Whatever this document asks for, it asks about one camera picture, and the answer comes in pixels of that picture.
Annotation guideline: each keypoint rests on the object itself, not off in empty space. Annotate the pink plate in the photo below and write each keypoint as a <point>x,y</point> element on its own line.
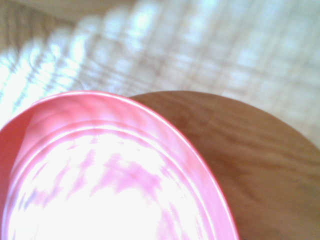
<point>112,175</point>

